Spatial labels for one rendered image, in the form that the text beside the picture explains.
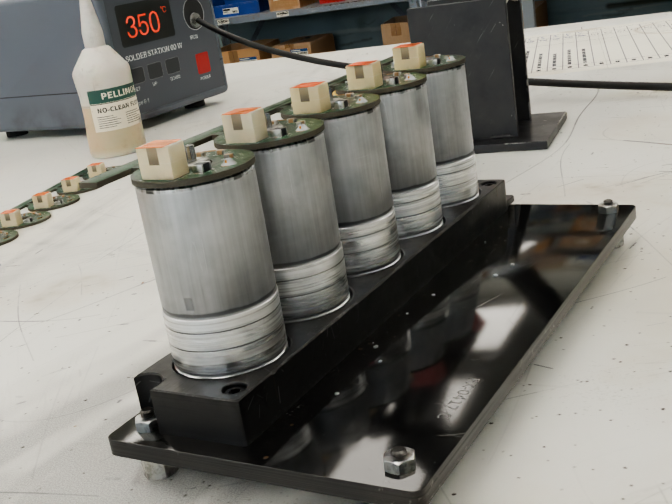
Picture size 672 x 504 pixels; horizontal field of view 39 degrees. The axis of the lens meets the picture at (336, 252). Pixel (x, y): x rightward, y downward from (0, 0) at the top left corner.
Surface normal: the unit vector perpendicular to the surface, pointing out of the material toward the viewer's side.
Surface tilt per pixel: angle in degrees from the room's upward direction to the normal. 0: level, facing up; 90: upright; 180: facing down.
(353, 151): 90
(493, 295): 0
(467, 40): 90
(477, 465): 0
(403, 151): 90
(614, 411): 0
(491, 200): 90
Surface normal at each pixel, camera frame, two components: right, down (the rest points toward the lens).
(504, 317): -0.15, -0.94
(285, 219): 0.14, 0.29
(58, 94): -0.51, 0.34
